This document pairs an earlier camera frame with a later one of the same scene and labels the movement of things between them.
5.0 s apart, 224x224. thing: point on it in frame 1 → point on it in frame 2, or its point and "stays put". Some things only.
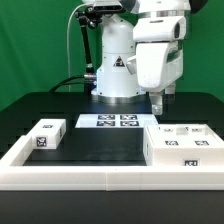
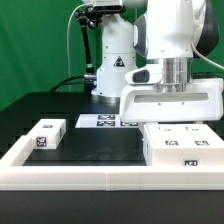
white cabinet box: x=182 y=145 stays put
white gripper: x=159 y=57 → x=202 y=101
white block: x=200 y=136 stays put
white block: x=168 y=135 stays put
